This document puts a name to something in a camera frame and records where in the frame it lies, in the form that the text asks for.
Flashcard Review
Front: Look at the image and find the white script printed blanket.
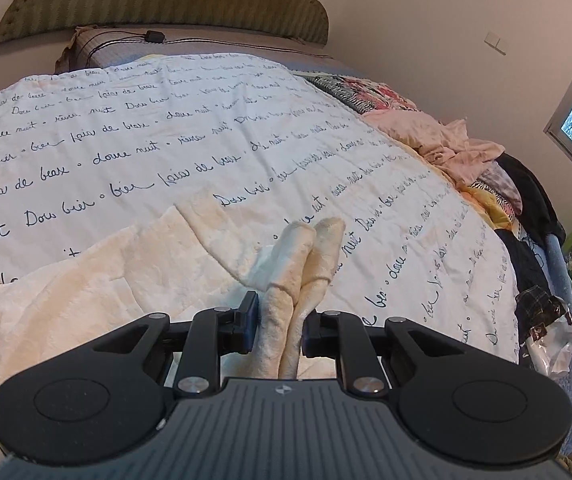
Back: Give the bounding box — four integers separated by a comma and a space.
0, 52, 523, 480

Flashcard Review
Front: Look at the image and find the black cable with adapter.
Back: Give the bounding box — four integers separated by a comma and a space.
78, 30, 334, 58

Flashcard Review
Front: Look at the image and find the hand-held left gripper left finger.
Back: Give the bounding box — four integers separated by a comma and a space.
90, 291, 261, 398

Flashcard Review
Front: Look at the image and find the wall switch plate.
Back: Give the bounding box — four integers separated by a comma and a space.
484, 31, 508, 56

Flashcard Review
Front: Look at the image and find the pink crumpled cloth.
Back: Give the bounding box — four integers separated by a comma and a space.
363, 109, 507, 188

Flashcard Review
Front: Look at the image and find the zebra striped cloth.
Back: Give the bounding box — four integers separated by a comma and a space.
466, 179, 523, 226

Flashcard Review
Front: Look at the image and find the dark plaid cloth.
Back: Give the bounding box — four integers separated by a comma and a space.
515, 284, 569, 323

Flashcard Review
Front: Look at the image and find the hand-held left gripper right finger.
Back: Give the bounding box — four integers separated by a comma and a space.
301, 309, 473, 397

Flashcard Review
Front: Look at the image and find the brown striped pillow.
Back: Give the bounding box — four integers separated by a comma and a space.
54, 25, 339, 75

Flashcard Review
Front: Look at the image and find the clear plastic bag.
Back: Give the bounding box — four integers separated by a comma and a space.
525, 312, 572, 377

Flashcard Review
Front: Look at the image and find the black cloth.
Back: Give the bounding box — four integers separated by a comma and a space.
493, 151, 567, 243

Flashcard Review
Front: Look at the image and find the cream fuzzy blanket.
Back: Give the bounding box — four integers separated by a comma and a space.
0, 194, 347, 461

